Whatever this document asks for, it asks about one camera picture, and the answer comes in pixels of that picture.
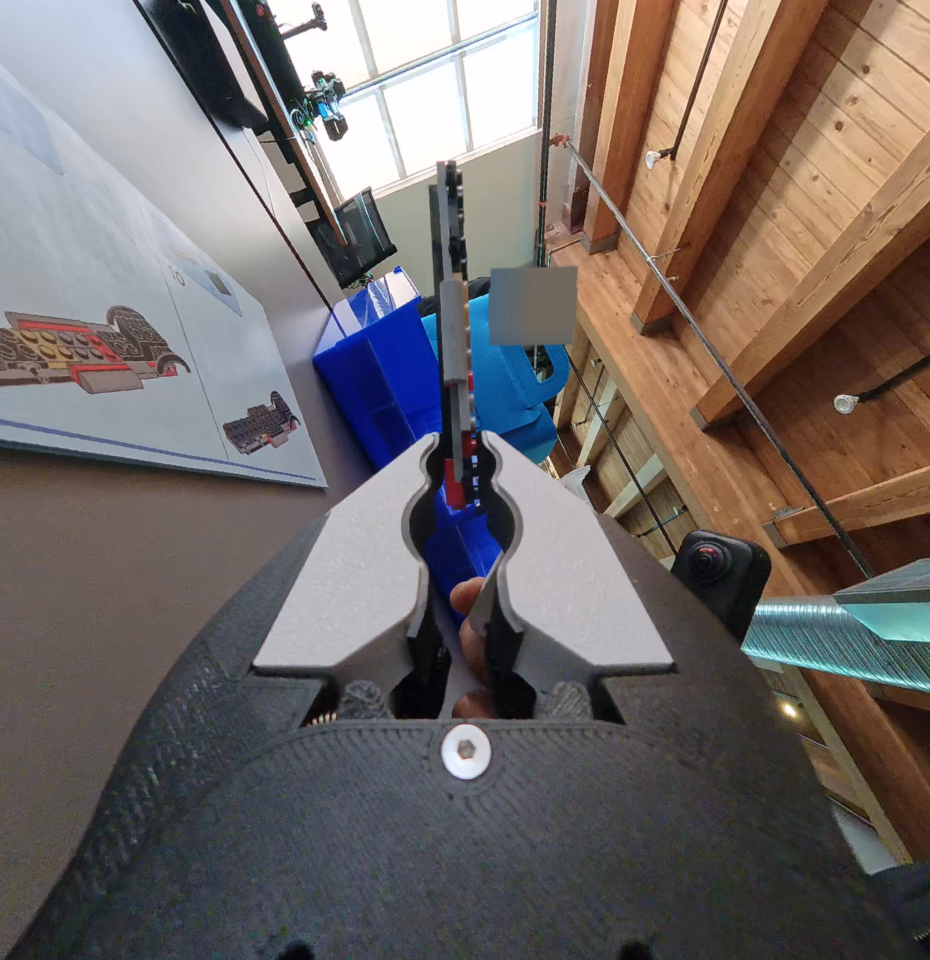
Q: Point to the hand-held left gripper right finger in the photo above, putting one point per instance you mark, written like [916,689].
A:
[577,592]

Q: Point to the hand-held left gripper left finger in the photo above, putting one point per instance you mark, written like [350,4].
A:
[345,592]

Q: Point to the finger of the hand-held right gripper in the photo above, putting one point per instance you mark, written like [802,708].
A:
[483,600]

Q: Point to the grey red toy brick model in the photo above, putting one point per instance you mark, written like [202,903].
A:
[453,330]

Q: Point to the grey-brown desk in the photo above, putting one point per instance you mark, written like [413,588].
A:
[134,600]

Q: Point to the person's right hand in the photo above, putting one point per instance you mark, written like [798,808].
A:
[466,596]

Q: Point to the blue plastic bin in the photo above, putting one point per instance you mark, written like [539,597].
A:
[375,375]
[453,547]

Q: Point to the small ceiling spotlight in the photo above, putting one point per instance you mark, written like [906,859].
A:
[652,157]
[845,403]

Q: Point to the teal plastic bin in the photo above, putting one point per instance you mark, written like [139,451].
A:
[510,375]

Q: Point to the clear plastic bag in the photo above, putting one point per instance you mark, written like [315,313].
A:
[378,300]

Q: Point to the brick instruction booklet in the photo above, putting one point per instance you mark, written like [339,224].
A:
[97,225]

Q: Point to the black device with green parts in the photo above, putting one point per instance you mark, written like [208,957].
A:
[326,105]

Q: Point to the large paned window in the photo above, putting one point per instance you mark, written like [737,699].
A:
[435,90]

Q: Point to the black rectangular device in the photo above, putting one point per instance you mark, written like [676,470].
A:
[202,60]

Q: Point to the silver spiral air duct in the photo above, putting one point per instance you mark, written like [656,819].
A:
[825,637]

